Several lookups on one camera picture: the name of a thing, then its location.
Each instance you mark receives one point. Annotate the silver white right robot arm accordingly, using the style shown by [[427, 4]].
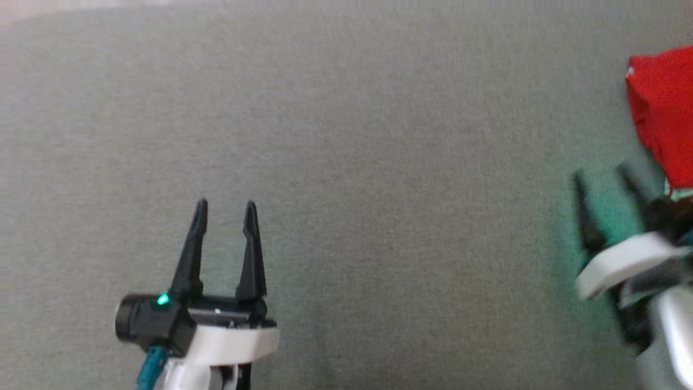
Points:
[[671, 336]]

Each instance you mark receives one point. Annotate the red shorts with white stripe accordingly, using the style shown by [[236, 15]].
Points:
[[666, 114]]

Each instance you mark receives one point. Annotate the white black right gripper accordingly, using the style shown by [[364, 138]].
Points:
[[622, 262]]

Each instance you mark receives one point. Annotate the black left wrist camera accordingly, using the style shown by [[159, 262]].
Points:
[[151, 325]]

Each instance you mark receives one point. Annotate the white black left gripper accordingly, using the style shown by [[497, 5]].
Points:
[[233, 341]]

